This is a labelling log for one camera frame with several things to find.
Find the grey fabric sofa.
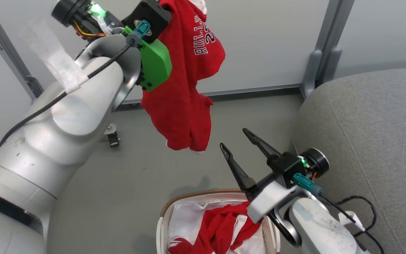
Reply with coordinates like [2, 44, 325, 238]
[293, 66, 406, 254]

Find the teal right cable connector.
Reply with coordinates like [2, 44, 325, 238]
[293, 173, 323, 196]

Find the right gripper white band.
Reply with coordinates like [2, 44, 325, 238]
[220, 128, 330, 223]

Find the red and white garment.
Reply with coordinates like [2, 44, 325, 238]
[170, 201, 262, 254]

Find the white garment with red trim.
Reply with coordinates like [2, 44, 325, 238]
[170, 212, 267, 254]

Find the small white tape tag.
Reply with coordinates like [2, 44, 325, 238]
[338, 211, 365, 232]

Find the short grey post foot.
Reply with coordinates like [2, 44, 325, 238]
[301, 47, 343, 100]

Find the slanted grey partition post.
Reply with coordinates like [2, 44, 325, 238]
[0, 0, 44, 100]

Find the white laundry basket brown rim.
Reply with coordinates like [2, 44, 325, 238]
[156, 189, 281, 254]

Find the upright grey partition post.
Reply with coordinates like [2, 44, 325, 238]
[315, 0, 355, 69]

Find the teal cable connector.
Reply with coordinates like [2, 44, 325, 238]
[125, 20, 151, 48]
[293, 173, 323, 196]

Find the large translucent white tape strip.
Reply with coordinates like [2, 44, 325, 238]
[19, 16, 89, 94]

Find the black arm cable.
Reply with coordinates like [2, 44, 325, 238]
[318, 192, 385, 254]
[0, 41, 135, 152]

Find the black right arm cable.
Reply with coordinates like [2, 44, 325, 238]
[318, 192, 385, 254]

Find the teal left cable connector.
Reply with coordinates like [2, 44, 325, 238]
[125, 20, 151, 48]

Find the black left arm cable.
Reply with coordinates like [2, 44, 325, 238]
[0, 41, 135, 152]

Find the red Bulls jersey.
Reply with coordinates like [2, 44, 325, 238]
[141, 0, 226, 152]

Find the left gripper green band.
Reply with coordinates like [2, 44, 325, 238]
[51, 0, 172, 92]

